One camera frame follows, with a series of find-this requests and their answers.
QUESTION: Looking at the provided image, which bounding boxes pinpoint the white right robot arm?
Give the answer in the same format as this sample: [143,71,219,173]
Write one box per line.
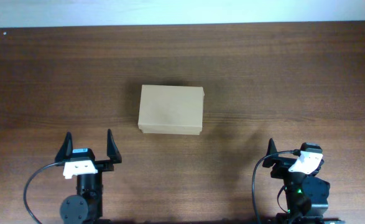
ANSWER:
[262,139,344,224]

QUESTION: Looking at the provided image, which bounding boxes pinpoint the brown cardboard box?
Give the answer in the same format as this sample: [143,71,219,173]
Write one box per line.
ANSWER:
[138,85,205,135]

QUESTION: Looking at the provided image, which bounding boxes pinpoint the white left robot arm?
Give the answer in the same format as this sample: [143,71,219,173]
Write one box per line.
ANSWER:
[55,129,122,224]

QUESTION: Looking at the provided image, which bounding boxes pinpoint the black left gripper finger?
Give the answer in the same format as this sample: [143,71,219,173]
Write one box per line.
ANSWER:
[106,129,122,163]
[54,132,73,162]

